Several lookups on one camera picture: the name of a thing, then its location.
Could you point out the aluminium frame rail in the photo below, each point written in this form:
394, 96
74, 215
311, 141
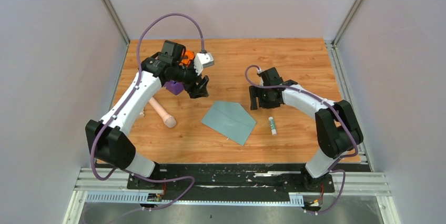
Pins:
115, 190

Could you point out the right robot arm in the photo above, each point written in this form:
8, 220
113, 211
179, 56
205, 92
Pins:
337, 128

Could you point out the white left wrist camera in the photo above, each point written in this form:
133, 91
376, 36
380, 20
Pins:
202, 61

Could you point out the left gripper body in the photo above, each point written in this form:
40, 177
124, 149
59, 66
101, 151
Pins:
188, 77

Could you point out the pink toy microphone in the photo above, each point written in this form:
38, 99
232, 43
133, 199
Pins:
167, 118

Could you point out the grey-green envelope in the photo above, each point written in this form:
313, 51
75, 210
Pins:
231, 120

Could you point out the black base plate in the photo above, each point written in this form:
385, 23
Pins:
235, 182

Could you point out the white green glue stick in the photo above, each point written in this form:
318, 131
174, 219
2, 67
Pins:
272, 126

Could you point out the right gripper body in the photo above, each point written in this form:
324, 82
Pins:
265, 100

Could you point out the purple stand with device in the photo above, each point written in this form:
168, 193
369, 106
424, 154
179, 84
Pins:
174, 87

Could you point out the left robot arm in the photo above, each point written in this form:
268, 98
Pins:
108, 137

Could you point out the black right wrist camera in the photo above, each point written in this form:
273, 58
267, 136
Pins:
270, 77

